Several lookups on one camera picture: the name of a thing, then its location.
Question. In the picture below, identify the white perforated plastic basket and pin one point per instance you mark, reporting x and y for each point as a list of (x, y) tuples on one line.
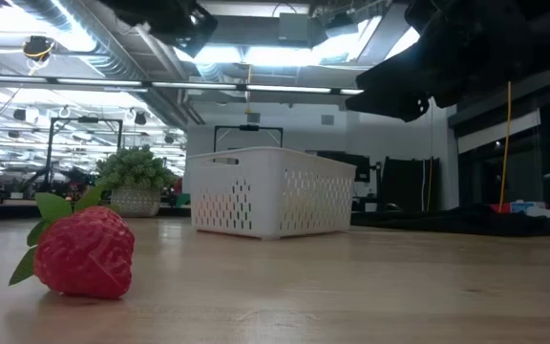
[(270, 191)]

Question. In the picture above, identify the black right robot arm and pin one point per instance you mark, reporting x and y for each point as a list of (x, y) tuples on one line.
[(518, 7)]

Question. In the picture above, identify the black frame with camera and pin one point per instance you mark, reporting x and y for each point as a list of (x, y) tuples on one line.
[(248, 127)]

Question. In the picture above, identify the black panel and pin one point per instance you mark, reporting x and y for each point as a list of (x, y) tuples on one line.
[(408, 184)]

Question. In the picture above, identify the blue and white box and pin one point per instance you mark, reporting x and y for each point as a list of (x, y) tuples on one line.
[(525, 207)]

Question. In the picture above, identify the red strawberry with fabric leaves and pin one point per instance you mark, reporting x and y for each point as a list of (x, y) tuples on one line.
[(86, 253)]

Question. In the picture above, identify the red box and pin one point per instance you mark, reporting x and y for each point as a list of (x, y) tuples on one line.
[(501, 208)]

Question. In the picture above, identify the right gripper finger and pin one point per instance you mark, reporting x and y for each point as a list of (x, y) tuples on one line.
[(389, 105), (404, 71)]

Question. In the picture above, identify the pale green plant, woven pot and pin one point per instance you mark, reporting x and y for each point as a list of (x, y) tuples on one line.
[(134, 174)]

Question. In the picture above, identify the dark desk monitor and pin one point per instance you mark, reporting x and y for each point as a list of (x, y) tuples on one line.
[(363, 167)]

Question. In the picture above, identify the LED strip light bar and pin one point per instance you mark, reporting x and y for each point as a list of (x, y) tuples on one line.
[(198, 86)]

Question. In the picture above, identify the tall black station frame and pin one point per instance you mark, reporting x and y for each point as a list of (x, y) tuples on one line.
[(88, 119)]

